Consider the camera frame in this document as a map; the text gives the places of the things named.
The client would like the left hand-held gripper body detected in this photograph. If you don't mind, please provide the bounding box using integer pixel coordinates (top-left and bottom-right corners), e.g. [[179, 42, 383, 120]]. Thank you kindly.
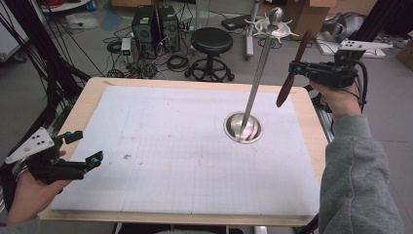
[[4, 127, 91, 185]]

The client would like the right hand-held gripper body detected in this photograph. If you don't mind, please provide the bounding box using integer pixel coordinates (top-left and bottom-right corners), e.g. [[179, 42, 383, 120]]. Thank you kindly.
[[305, 39, 394, 90]]

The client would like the brown wooden spoon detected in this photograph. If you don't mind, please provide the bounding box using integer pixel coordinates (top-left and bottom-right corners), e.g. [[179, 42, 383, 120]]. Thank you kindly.
[[276, 30, 313, 108]]

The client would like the silver metal hook stand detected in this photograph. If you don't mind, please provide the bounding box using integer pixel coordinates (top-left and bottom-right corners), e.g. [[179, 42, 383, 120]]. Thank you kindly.
[[223, 7, 300, 144]]

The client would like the person's right hand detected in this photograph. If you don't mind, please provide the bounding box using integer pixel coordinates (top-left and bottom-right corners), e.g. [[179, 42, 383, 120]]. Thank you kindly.
[[308, 80, 363, 124]]

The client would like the person's left hand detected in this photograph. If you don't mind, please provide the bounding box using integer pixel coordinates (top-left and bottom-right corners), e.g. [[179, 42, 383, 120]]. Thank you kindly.
[[4, 174, 73, 227]]

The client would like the large cardboard box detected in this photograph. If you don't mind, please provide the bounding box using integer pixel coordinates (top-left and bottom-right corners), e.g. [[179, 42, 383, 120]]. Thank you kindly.
[[283, 0, 339, 41]]

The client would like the white flat board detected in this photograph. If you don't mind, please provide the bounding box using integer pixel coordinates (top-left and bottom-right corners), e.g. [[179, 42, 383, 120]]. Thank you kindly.
[[316, 33, 388, 59]]

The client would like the grey bag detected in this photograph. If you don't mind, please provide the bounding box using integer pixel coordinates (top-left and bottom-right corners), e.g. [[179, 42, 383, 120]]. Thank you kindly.
[[320, 12, 367, 45]]

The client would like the white grid mat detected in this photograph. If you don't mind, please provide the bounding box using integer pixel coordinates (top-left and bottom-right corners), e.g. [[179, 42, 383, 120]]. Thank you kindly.
[[50, 85, 320, 216]]

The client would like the flat black device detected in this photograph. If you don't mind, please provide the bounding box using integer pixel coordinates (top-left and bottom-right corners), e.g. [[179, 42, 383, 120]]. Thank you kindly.
[[221, 14, 252, 31]]

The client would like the black round stool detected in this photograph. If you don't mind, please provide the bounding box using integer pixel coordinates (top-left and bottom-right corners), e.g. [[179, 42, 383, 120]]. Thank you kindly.
[[183, 26, 236, 83]]

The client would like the small grey power box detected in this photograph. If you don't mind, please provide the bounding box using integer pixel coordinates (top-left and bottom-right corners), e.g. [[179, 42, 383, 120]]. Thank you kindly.
[[120, 37, 132, 62]]

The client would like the clear plastic bag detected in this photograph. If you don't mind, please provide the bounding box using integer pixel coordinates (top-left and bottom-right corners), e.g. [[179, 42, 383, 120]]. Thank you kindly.
[[66, 13, 100, 30]]

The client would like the white cabinet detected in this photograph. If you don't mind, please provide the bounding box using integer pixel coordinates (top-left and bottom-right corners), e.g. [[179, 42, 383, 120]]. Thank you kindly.
[[0, 0, 30, 62]]

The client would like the black computer tower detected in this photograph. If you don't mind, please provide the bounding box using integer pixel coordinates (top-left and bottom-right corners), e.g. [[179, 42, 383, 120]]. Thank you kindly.
[[131, 5, 160, 60], [158, 5, 181, 54]]

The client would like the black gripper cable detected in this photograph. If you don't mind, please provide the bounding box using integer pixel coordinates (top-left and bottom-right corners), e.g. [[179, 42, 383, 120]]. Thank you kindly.
[[355, 59, 369, 105]]

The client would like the aluminium rail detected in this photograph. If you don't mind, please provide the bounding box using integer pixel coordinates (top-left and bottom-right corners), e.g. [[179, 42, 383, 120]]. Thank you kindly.
[[311, 96, 335, 144]]

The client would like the grey metal stand post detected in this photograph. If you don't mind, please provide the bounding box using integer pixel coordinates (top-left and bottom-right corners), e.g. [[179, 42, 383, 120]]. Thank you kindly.
[[245, 0, 261, 59]]

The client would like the black frame post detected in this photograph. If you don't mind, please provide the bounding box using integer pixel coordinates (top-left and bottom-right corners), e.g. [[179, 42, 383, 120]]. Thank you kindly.
[[305, 0, 405, 113], [4, 0, 92, 105]]

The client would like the coiled black cable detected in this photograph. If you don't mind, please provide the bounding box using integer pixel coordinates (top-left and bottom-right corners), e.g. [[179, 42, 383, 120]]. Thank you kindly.
[[167, 54, 190, 72], [106, 40, 123, 55]]

